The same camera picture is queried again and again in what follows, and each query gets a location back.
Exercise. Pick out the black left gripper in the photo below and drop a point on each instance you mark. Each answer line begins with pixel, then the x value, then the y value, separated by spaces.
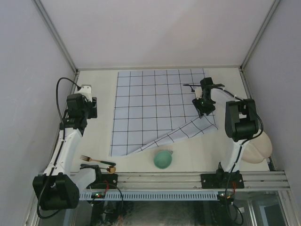
pixel 92 106

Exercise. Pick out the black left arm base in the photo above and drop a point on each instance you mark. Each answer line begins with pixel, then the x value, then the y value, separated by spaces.
pixel 105 180

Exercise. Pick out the gold fork green handle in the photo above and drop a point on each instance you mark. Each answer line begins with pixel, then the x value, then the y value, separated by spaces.
pixel 89 159

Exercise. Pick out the blue slotted cable duct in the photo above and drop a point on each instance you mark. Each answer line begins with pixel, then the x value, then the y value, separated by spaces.
pixel 150 196

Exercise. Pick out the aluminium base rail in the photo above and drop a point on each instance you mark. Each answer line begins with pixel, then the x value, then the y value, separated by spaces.
pixel 189 181

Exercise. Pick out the gold spoon green handle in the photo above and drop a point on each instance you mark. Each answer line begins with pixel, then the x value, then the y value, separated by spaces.
pixel 109 169

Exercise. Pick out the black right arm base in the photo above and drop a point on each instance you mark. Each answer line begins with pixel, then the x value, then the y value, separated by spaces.
pixel 214 181

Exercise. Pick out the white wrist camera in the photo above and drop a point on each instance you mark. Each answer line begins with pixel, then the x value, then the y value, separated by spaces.
pixel 86 91
pixel 198 92

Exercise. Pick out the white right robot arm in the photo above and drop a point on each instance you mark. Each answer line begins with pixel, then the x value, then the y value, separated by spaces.
pixel 241 122

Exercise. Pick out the cream divided plate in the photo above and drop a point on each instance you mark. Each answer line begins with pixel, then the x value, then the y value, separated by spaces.
pixel 258 149

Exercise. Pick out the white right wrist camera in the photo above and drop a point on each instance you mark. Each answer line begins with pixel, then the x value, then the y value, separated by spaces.
pixel 198 92

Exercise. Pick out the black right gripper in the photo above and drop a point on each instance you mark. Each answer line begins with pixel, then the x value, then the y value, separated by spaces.
pixel 201 110

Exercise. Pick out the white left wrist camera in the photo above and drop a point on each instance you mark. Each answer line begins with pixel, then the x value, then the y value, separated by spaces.
pixel 86 91

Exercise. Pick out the white black-grid tablecloth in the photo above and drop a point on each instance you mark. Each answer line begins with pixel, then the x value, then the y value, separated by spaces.
pixel 155 108

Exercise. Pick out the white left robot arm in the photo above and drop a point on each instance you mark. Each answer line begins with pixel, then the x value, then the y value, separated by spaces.
pixel 54 189

